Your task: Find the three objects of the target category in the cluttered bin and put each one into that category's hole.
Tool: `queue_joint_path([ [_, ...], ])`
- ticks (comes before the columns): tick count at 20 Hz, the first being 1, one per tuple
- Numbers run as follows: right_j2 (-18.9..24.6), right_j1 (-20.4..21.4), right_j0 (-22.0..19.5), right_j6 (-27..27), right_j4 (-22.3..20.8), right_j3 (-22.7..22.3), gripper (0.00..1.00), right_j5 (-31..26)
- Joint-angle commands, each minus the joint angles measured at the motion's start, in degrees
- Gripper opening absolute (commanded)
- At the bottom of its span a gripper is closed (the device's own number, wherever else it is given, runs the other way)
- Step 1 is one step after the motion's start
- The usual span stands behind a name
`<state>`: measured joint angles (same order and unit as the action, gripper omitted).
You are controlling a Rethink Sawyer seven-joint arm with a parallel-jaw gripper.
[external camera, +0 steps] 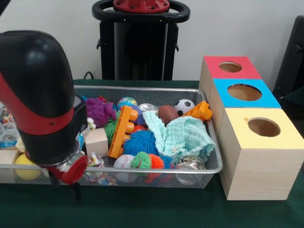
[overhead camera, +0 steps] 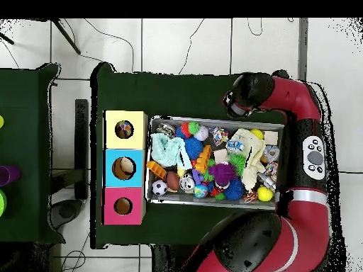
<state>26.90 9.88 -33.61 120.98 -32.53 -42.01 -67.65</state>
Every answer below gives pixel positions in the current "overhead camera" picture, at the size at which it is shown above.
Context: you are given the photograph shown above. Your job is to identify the purple plastic cup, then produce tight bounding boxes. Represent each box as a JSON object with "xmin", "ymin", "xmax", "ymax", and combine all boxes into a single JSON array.
[
  {"xmin": 4, "ymin": 165, "xmax": 22, "ymax": 183},
  {"xmin": 0, "ymin": 166, "xmax": 11, "ymax": 187}
]

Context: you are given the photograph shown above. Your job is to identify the grey round stand base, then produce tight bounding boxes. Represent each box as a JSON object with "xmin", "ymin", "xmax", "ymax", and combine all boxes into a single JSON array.
[{"xmin": 50, "ymin": 199, "xmax": 84, "ymax": 230}]

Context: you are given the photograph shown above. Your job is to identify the yellow ball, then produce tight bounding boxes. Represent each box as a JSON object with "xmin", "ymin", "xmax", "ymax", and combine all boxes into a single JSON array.
[{"xmin": 257, "ymin": 186, "xmax": 274, "ymax": 203}]

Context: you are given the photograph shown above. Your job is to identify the long orange toy block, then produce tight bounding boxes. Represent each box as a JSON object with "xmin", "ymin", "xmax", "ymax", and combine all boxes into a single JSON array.
[{"xmin": 146, "ymin": 160, "xmax": 168, "ymax": 181}]

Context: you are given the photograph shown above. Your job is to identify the wooden box with three holes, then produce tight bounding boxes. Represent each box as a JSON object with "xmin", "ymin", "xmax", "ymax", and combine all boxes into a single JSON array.
[{"xmin": 101, "ymin": 109, "xmax": 149, "ymax": 226}]

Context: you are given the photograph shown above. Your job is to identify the wide orange studded block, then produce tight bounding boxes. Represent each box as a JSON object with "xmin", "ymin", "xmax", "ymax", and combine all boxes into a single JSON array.
[{"xmin": 194, "ymin": 144, "xmax": 213, "ymax": 174}]

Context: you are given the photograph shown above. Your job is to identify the blue spiky rubber ball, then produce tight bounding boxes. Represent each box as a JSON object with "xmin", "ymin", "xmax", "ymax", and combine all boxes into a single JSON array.
[{"xmin": 223, "ymin": 178, "xmax": 246, "ymax": 201}]

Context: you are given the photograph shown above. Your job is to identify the grey floor cable cover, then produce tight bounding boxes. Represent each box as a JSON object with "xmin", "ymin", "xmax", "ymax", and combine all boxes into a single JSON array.
[{"xmin": 297, "ymin": 18, "xmax": 309, "ymax": 81}]

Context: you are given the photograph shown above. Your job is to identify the silver mesh bin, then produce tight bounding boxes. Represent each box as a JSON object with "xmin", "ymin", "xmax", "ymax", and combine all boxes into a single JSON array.
[{"xmin": 145, "ymin": 115, "xmax": 285, "ymax": 211}]

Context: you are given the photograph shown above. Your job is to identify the colourful polka dot cloth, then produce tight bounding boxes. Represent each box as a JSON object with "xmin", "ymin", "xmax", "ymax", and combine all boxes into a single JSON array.
[{"xmin": 115, "ymin": 120, "xmax": 134, "ymax": 139}]

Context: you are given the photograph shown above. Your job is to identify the brown toy football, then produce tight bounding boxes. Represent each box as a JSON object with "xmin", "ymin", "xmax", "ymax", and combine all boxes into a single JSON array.
[{"xmin": 165, "ymin": 170, "xmax": 182, "ymax": 192}]

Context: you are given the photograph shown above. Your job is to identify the small colourful patterned cloth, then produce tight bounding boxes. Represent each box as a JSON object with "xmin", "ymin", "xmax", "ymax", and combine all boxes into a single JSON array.
[{"xmin": 211, "ymin": 126, "xmax": 230, "ymax": 147}]

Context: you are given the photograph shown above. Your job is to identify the mint green cloth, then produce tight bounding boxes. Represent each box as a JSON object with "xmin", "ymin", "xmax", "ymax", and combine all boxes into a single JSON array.
[{"xmin": 150, "ymin": 132, "xmax": 194, "ymax": 170}]

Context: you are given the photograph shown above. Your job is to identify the purple spiky rubber ball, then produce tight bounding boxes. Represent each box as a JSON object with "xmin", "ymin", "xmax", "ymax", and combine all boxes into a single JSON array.
[{"xmin": 208, "ymin": 161, "xmax": 238, "ymax": 186}]

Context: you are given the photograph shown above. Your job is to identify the lime green plastic cup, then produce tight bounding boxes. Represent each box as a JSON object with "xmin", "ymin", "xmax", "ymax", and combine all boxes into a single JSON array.
[{"xmin": 0, "ymin": 188, "xmax": 8, "ymax": 217}]

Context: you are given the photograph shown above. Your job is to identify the cream yellow cloth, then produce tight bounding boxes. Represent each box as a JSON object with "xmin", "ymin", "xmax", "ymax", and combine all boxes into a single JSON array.
[{"xmin": 230, "ymin": 128, "xmax": 267, "ymax": 192}]

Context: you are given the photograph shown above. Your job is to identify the black and white soccer ball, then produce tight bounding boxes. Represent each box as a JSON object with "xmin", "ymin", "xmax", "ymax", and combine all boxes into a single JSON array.
[{"xmin": 151, "ymin": 179, "xmax": 168, "ymax": 197}]

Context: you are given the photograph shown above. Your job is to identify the dark green tablecloth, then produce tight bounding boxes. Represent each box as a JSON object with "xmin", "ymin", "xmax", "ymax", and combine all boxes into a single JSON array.
[
  {"xmin": 89, "ymin": 62, "xmax": 290, "ymax": 253},
  {"xmin": 0, "ymin": 62, "xmax": 66, "ymax": 244}
]

